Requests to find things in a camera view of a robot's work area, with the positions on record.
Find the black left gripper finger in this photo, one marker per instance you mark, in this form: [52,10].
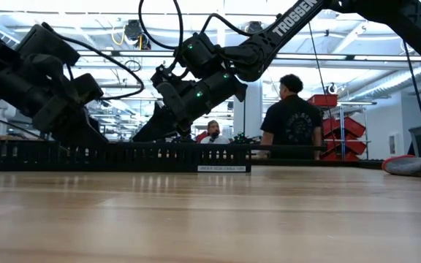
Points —
[95,133]

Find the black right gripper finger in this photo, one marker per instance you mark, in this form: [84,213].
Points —
[157,128]

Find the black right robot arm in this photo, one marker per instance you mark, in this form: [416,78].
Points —
[291,25]

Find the black background robot arm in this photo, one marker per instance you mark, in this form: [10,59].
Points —
[243,139]

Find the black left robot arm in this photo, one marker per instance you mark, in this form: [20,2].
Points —
[20,84]

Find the person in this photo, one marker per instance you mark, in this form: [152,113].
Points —
[214,133]
[291,117]

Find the red storage box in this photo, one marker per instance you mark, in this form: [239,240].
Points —
[324,100]

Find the metal storage rack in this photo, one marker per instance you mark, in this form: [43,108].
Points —
[342,131]

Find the red storage bin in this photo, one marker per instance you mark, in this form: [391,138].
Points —
[342,158]
[353,147]
[349,128]

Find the grey and red cloth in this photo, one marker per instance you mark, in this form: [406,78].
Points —
[408,165]

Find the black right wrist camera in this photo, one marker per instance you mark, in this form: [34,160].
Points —
[166,75]

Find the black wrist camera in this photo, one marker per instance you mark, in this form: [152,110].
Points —
[88,87]
[166,75]

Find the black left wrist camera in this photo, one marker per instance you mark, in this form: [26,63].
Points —
[88,87]

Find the black aluminium table frame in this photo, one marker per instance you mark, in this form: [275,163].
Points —
[342,163]

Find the silver ventilation duct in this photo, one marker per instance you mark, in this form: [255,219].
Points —
[397,82]

